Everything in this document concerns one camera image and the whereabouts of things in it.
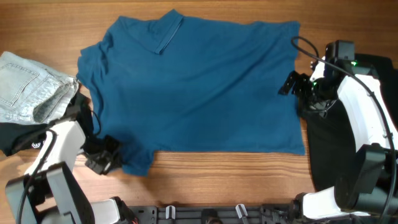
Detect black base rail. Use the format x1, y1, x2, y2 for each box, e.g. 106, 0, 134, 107
130, 204, 291, 224

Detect folded black printed garment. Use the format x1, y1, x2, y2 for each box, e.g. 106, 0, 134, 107
1, 92, 94, 156

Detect folded light blue jeans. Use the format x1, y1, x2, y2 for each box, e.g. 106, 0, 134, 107
1, 52, 79, 125

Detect right black cable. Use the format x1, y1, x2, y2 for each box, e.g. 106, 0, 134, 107
290, 35, 398, 224

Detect black garment on right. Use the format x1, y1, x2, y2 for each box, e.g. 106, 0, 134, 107
299, 54, 397, 191

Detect blue polo shirt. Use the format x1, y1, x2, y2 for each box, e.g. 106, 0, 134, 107
76, 10, 305, 176

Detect black cable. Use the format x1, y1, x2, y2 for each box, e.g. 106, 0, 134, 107
290, 35, 398, 224
15, 110, 102, 224

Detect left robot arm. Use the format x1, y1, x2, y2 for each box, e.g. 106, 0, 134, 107
5, 106, 138, 223

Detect left black cable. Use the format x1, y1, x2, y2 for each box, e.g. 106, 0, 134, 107
15, 110, 102, 224

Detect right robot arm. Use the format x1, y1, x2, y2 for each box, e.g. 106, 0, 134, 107
269, 40, 397, 223

